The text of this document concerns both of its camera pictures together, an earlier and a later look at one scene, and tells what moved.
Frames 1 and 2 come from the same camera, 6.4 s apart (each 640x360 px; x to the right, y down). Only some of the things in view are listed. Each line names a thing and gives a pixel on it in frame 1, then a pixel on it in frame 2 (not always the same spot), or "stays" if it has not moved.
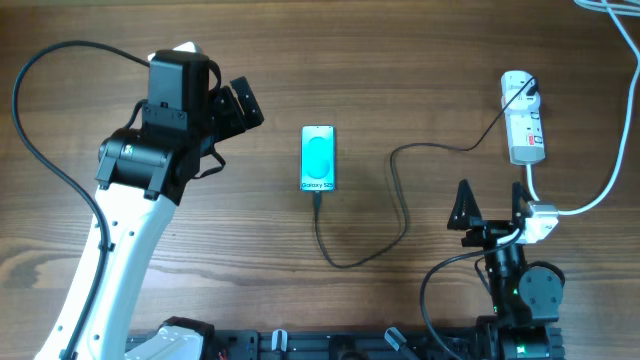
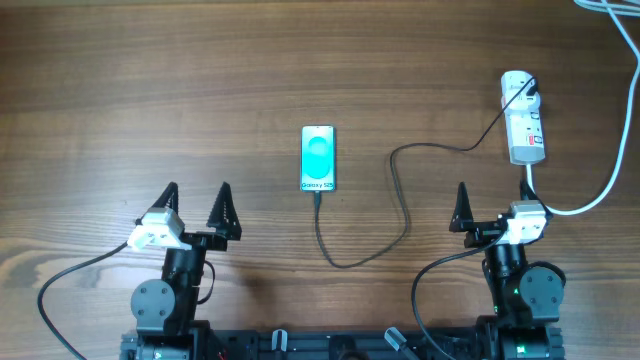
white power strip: [523, 119] stays
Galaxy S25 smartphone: [317, 161] stays
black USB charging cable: [532, 87] stays
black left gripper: [233, 122] to [225, 227]
